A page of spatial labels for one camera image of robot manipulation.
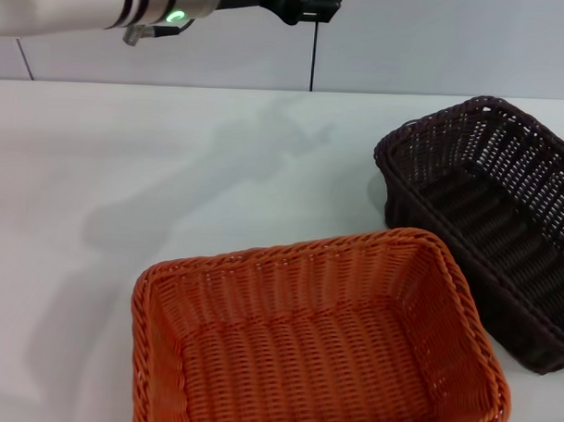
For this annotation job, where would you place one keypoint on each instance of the dark brown woven basket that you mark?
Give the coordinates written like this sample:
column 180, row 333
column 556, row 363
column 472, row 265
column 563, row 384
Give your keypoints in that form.
column 494, row 227

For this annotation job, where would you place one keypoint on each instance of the orange woven basket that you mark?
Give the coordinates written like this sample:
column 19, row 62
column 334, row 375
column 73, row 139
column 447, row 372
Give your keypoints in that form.
column 323, row 351

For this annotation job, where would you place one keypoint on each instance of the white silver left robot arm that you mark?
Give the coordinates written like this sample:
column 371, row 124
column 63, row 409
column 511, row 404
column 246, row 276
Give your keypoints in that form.
column 76, row 5

